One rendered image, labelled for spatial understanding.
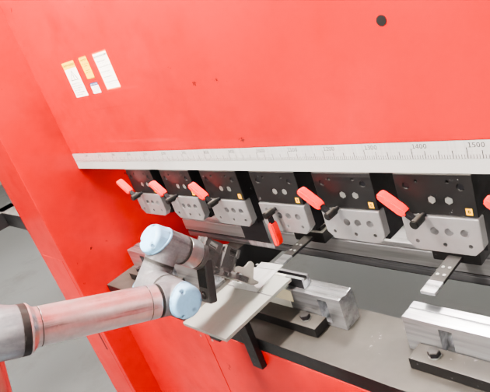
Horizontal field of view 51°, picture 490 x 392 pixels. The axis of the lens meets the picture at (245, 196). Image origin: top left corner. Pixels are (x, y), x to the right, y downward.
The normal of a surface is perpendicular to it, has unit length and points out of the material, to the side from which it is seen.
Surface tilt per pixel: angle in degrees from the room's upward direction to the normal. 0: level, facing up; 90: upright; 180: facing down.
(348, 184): 90
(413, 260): 90
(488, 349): 90
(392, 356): 0
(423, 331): 90
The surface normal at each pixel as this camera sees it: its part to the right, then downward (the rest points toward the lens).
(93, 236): 0.68, 0.04
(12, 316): 0.33, -0.71
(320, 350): -0.33, -0.88
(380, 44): -0.66, 0.47
